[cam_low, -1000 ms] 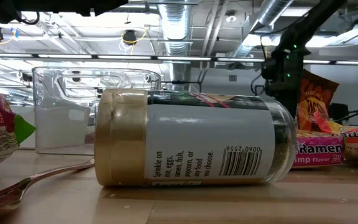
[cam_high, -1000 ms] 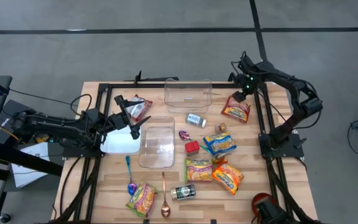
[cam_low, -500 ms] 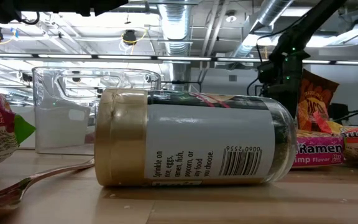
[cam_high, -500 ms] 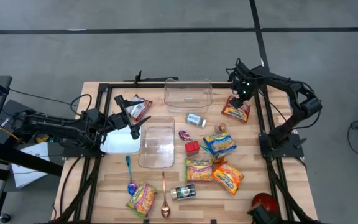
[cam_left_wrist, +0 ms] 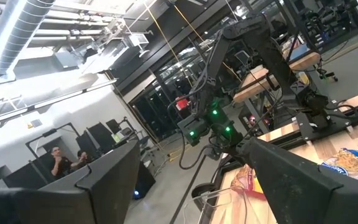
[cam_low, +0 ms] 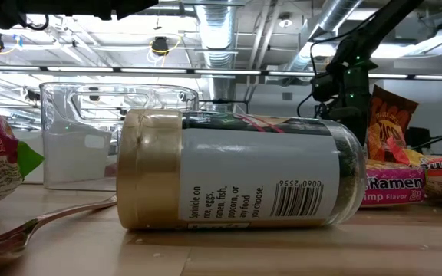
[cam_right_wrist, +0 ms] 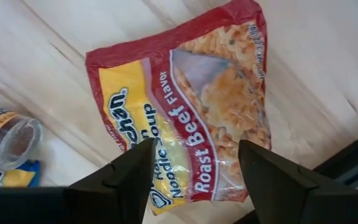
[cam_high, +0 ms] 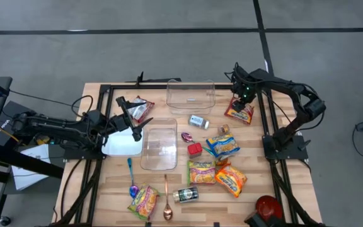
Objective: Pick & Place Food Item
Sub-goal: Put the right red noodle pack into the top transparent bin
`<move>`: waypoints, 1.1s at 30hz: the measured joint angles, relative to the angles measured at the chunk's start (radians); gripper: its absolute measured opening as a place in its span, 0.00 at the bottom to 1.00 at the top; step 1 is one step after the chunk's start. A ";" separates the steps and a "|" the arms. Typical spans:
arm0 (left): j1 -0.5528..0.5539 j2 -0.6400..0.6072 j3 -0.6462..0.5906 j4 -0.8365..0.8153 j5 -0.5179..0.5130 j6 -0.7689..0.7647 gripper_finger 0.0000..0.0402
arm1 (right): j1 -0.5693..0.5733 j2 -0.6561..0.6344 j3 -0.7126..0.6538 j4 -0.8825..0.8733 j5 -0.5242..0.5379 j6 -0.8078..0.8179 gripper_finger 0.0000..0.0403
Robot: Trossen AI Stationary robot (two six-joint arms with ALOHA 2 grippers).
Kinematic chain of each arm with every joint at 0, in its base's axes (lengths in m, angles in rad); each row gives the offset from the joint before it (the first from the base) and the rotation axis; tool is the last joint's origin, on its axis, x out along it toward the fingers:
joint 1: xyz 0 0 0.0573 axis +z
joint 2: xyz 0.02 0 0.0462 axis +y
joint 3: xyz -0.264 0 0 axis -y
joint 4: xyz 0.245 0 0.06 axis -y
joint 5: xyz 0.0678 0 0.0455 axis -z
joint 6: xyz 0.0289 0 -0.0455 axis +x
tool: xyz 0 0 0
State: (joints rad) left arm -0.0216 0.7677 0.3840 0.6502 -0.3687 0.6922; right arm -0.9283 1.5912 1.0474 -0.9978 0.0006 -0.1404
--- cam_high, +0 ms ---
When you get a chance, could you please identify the seasoning jar gold lid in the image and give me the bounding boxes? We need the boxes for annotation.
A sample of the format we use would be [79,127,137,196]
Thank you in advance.
[172,185,200,204]

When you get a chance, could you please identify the red cube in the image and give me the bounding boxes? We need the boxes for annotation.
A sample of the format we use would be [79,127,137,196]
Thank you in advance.
[187,142,204,158]

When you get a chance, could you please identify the orange ramen packet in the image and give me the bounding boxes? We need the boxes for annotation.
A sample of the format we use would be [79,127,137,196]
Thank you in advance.
[214,163,248,199]
[224,96,255,125]

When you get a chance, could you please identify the white rectangular container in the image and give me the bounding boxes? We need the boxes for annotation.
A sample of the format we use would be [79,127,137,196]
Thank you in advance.
[101,127,144,158]

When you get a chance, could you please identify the black box white print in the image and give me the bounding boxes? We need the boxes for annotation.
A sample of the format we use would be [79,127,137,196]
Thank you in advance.
[0,100,37,148]

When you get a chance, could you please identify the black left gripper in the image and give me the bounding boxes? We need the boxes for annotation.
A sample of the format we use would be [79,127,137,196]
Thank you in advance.
[105,96,154,143]

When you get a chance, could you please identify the iridescent blue spoon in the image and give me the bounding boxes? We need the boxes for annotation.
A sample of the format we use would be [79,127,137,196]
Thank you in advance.
[127,157,140,199]

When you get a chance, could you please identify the clear plastic bin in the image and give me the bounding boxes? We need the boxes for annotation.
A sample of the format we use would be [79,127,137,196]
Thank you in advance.
[139,117,178,172]
[166,78,216,115]

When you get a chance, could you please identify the black device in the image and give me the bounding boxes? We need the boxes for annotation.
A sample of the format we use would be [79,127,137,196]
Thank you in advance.
[243,210,275,227]

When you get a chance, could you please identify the red black bowl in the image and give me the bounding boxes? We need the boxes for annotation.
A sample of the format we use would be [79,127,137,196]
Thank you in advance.
[255,195,284,223]

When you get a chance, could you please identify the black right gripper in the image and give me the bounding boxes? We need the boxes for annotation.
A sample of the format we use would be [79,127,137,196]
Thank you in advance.
[230,64,258,112]

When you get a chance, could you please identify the black aluminium frame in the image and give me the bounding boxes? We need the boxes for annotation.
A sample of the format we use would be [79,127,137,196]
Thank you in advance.
[50,71,326,227]

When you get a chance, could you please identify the silver red ramen packet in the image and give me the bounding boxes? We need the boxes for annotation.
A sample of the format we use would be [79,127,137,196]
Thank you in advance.
[126,95,156,124]

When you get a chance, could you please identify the green pink ramen packet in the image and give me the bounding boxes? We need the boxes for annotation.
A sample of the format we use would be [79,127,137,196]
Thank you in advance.
[127,184,161,221]

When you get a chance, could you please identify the iridescent purple spoon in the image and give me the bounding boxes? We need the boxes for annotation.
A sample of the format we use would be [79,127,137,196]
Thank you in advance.
[180,131,216,158]

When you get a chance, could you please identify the blue ramen packet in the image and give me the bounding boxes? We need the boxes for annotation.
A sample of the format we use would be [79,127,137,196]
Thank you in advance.
[205,133,241,160]

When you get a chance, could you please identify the white papers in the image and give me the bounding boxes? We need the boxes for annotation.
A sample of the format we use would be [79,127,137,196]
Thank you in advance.
[11,144,52,192]

